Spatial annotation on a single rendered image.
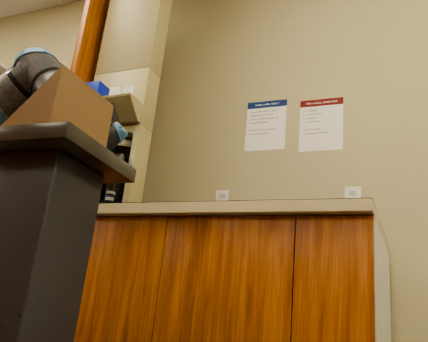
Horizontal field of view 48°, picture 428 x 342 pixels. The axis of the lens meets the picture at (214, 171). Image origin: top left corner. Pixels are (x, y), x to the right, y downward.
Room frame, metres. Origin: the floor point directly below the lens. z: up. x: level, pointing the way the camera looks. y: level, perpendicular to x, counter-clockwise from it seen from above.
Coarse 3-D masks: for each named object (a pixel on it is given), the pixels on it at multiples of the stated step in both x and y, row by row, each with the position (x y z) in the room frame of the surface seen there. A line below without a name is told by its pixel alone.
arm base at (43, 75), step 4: (48, 68) 1.18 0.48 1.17; (52, 68) 1.19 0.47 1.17; (56, 68) 1.19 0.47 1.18; (40, 72) 1.18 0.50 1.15; (44, 72) 1.18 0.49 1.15; (48, 72) 1.18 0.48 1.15; (52, 72) 1.18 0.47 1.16; (36, 76) 1.18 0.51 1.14; (40, 76) 1.18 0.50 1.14; (44, 76) 1.17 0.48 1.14; (48, 76) 1.16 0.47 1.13; (32, 80) 1.19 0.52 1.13; (36, 80) 1.18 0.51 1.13; (40, 80) 1.17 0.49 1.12; (44, 80) 1.16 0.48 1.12; (32, 84) 1.19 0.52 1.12; (36, 84) 1.18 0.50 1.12; (40, 84) 1.16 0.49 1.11; (32, 88) 1.20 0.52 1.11; (36, 88) 1.17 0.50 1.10; (32, 92) 1.21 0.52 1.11
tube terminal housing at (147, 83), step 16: (96, 80) 2.16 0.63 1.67; (112, 80) 2.12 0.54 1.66; (128, 80) 2.08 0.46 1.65; (144, 80) 2.04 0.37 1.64; (144, 96) 2.03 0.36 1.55; (144, 112) 2.05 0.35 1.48; (128, 128) 2.06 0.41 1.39; (144, 128) 2.07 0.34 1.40; (144, 144) 2.09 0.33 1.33; (144, 160) 2.11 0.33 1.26; (144, 176) 2.12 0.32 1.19; (128, 192) 2.03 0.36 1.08
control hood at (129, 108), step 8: (104, 96) 1.99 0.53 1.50; (112, 96) 1.97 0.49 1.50; (120, 96) 1.95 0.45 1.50; (128, 96) 1.94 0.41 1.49; (120, 104) 1.98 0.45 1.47; (128, 104) 1.97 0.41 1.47; (136, 104) 1.98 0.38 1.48; (120, 112) 2.01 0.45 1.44; (128, 112) 2.00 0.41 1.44; (136, 112) 1.99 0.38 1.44; (120, 120) 2.04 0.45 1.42; (128, 120) 2.02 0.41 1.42; (136, 120) 2.01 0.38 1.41
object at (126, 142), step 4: (124, 140) 2.11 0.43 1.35; (128, 140) 2.11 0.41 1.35; (120, 144) 2.10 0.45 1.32; (124, 144) 2.10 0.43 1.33; (128, 144) 2.11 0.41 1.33; (116, 148) 2.23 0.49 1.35; (120, 148) 2.24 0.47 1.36; (124, 148) 2.25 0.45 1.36; (128, 148) 2.24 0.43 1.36; (116, 152) 2.24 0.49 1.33; (120, 152) 2.25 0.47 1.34; (124, 152) 2.25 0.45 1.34; (128, 152) 2.25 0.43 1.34; (124, 156) 2.26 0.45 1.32; (128, 156) 2.26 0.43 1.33
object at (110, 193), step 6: (126, 162) 2.13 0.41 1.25; (108, 186) 2.12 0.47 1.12; (114, 186) 2.12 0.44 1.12; (120, 186) 2.13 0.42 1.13; (108, 192) 2.12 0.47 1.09; (114, 192) 2.12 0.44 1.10; (120, 192) 2.14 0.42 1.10; (102, 198) 2.14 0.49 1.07; (108, 198) 2.12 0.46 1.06; (114, 198) 2.12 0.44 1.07; (120, 198) 2.14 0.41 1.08
